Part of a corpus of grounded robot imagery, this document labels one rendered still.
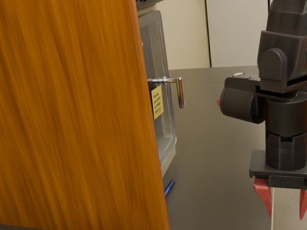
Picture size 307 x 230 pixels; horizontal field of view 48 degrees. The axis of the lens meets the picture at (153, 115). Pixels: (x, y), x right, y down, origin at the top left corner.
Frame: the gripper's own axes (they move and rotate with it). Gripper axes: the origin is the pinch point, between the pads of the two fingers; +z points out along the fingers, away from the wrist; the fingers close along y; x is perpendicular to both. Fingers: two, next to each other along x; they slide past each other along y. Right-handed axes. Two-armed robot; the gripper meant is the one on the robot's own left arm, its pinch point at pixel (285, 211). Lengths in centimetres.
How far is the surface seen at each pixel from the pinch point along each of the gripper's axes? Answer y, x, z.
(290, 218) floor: -5, -137, 110
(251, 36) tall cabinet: 30, -325, 34
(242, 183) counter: 10.1, -30.9, 16.3
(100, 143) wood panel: 34.4, -5.8, -7.7
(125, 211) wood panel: 31.8, -5.7, 8.4
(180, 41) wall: 76, -219, 14
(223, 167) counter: 16.2, -38.4, 16.3
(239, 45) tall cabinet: 43, -325, 43
